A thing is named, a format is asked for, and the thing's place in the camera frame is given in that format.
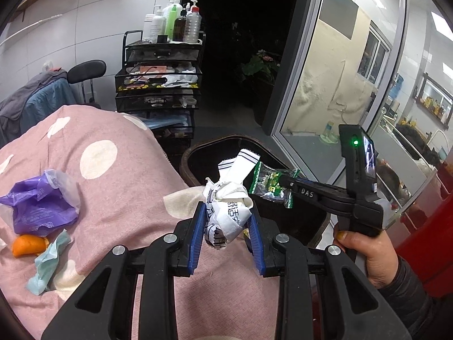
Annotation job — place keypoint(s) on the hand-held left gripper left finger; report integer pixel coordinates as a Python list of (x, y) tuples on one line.
[(197, 241)]

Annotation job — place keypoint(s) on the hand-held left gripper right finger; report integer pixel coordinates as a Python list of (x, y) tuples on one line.
[(257, 248)]

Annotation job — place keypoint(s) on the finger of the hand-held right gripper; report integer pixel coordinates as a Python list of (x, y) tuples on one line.
[(308, 191)]

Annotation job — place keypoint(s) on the white paper bag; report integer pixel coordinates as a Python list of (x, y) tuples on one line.
[(230, 216)]

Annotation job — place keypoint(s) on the green clear wrapper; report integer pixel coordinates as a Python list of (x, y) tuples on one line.
[(267, 184)]

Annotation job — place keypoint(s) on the dark trash bin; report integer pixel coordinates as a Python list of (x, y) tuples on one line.
[(219, 156)]

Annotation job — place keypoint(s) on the person's right forearm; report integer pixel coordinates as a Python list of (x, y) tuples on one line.
[(417, 301)]

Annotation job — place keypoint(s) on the person's right hand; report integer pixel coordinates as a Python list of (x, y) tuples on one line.
[(371, 258)]

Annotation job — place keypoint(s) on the potted plant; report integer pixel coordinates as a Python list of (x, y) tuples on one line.
[(260, 67)]

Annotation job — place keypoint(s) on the glass door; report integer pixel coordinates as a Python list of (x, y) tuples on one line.
[(336, 60)]

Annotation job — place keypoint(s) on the black mesh cart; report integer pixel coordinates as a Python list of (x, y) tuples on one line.
[(159, 99)]

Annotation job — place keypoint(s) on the pale blue crumpled tissue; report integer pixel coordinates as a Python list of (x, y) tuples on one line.
[(47, 265)]

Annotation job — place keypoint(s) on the purple plastic bag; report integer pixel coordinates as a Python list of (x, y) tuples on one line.
[(39, 209)]

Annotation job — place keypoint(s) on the orange peel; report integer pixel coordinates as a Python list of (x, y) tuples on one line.
[(28, 246)]

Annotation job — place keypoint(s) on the black stool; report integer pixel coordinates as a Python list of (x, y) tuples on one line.
[(86, 68)]

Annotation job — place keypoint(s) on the brown pump bottle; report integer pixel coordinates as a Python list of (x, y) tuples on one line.
[(179, 28)]

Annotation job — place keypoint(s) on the white jar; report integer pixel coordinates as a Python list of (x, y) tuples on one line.
[(149, 28)]

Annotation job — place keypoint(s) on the grey covered massage bed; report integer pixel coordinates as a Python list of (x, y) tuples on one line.
[(32, 99)]

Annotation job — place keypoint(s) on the small white pump bottle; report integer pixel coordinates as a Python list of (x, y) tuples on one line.
[(159, 24)]

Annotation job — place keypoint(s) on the tall white pump bottle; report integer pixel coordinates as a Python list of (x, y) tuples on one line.
[(171, 1)]

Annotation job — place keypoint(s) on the white floor lamp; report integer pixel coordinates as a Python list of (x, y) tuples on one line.
[(28, 28)]

